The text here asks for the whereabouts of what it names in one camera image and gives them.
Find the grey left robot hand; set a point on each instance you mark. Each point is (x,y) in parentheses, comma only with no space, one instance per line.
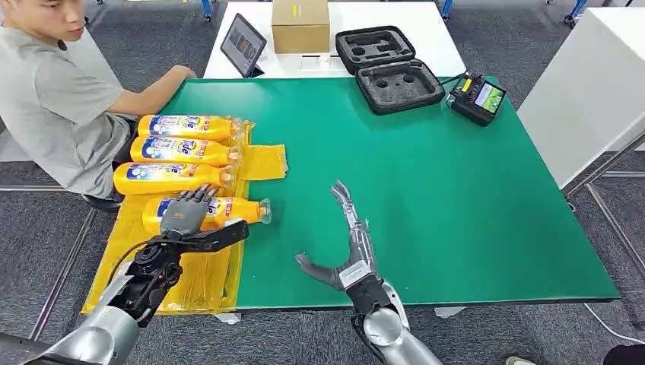
(184,216)

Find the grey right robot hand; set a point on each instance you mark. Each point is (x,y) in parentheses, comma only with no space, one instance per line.
(360,247)

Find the orange drink bottle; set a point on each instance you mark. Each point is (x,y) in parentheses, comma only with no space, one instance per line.
(181,127)
(237,211)
(166,180)
(176,151)

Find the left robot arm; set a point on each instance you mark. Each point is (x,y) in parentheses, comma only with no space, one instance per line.
(121,302)

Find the yellow sheet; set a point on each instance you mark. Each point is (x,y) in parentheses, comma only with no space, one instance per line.
(211,277)

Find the white table foot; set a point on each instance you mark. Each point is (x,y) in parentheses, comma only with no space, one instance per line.
(450,312)
(228,318)

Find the green mat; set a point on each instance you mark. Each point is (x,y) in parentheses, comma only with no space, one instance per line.
(478,201)

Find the person's hand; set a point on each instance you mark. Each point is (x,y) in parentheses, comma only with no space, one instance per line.
(182,73)

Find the black foam-lined case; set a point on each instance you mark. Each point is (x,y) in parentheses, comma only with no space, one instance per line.
(398,88)

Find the black tablet on stand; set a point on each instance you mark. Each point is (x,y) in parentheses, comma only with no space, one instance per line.
(243,44)

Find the white table behind person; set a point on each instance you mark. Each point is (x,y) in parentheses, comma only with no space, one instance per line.
(98,50)

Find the black controller with screen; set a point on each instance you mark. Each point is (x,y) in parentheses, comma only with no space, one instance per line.
(477,100)

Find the white table with case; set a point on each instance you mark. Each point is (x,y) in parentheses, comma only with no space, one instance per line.
(433,43)

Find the brown cardboard box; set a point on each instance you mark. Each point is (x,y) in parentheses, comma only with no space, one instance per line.
(300,27)

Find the white side table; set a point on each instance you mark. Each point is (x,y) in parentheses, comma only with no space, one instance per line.
(589,93)

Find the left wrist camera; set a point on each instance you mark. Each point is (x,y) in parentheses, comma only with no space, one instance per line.
(216,241)

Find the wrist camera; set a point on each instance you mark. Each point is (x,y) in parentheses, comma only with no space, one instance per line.
(216,241)
(370,294)

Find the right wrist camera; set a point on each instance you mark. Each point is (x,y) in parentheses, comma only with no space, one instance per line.
(370,294)

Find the blue metal frame leg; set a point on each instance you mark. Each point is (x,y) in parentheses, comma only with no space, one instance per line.
(206,8)
(577,9)
(446,7)

